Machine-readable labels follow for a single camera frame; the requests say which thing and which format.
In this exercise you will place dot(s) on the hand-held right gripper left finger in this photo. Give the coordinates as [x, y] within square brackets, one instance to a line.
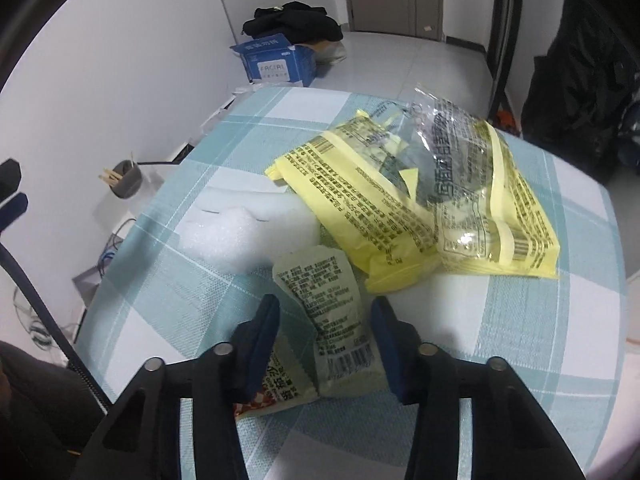
[257, 350]

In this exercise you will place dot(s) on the dark sliding door frame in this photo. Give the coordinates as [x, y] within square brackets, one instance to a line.
[505, 35]

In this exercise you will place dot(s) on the grey box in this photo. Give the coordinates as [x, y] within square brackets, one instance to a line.
[90, 285]

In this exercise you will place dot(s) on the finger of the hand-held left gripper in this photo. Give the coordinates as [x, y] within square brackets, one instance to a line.
[12, 207]
[9, 175]

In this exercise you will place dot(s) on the pile of black clothes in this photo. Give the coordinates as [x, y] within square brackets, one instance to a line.
[295, 22]

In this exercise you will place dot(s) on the orange black tool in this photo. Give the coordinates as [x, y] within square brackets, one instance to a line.
[502, 121]

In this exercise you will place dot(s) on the black hanging jacket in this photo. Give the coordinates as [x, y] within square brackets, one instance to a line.
[580, 85]

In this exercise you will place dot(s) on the grey cup with wooden sticks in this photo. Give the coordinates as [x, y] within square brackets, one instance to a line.
[125, 180]

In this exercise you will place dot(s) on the white foam sheet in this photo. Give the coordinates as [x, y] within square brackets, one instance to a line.
[235, 230]

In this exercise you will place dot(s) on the teal plaid blanket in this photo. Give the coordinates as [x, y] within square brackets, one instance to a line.
[500, 340]

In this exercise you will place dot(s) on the yellow snack packet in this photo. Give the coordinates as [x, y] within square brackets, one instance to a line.
[360, 200]

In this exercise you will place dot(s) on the blue cardboard box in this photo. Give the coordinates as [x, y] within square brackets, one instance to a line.
[280, 62]

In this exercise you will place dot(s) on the brown cardboard box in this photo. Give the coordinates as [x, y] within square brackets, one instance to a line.
[327, 51]

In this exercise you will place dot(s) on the pale green food wrapper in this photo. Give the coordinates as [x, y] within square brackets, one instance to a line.
[325, 310]

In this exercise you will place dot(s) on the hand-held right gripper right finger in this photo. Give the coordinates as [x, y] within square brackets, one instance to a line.
[392, 350]

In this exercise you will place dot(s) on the red checked snack wrapper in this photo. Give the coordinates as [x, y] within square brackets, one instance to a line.
[275, 385]

